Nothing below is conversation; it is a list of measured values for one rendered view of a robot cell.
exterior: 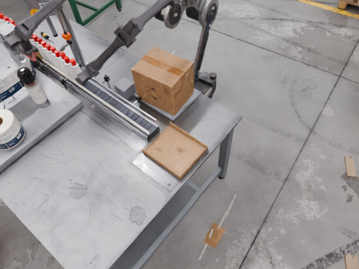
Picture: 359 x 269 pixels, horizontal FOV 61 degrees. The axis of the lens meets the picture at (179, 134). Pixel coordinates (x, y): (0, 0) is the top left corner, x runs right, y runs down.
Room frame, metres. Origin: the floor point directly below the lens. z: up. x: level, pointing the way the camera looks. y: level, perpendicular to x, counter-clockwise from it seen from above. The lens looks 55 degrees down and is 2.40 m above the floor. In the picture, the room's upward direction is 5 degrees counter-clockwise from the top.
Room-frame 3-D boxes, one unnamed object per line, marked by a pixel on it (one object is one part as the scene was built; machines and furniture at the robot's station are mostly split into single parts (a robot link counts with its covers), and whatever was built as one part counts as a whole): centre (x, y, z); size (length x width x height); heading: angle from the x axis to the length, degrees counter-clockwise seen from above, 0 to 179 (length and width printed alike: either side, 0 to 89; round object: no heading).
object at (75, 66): (1.56, 0.65, 0.98); 0.05 x 0.05 x 0.20
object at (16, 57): (1.88, 1.13, 1.01); 0.14 x 0.13 x 0.26; 46
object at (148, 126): (1.66, 0.76, 0.86); 1.65 x 0.08 x 0.04; 46
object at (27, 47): (1.47, 0.83, 1.30); 0.10 x 0.07 x 0.07; 48
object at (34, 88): (1.40, 0.89, 1.03); 0.09 x 0.09 x 0.30
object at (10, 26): (1.88, 1.13, 1.14); 0.14 x 0.11 x 0.01; 46
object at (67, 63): (1.59, 0.69, 0.98); 0.05 x 0.05 x 0.20
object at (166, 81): (1.40, 0.07, 0.99); 0.30 x 0.24 x 0.27; 53
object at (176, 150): (0.97, 0.04, 0.85); 0.30 x 0.26 x 0.04; 46
